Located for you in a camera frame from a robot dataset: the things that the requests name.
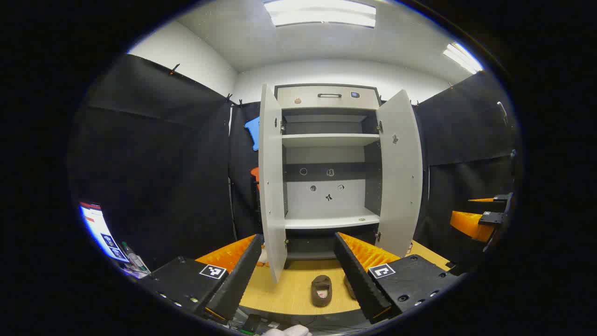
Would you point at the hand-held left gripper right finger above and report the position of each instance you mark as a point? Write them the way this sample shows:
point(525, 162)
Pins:
point(354, 275)

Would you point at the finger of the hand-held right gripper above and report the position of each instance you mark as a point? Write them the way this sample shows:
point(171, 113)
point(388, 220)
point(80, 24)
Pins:
point(503, 198)
point(468, 223)

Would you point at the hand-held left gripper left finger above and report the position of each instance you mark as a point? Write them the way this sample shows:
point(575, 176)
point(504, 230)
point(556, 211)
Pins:
point(242, 275)

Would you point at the brown fluffy shoe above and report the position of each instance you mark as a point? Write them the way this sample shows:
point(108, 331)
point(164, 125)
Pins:
point(349, 285)
point(322, 287)

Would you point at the grey shoe cabinet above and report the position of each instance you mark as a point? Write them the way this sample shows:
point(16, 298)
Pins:
point(326, 205)

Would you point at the grey cabinet door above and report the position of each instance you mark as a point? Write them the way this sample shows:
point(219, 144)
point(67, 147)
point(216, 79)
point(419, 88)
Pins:
point(271, 186)
point(401, 186)

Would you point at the beige cabinet drawer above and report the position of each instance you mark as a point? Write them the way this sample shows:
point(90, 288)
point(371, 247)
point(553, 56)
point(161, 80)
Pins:
point(308, 99)

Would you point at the penguin plush toy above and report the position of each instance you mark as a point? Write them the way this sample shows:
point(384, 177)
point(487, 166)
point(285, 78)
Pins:
point(263, 256)

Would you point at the black backdrop cloth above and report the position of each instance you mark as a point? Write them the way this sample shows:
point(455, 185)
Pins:
point(163, 163)

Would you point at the narrow ceiling light panel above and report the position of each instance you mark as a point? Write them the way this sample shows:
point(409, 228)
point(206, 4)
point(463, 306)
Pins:
point(461, 58)

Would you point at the lit monitor screen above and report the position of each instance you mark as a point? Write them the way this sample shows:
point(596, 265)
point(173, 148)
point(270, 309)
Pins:
point(100, 231)

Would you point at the large ceiling light panel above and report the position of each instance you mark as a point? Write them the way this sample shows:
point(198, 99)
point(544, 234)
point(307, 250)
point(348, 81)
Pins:
point(322, 13)

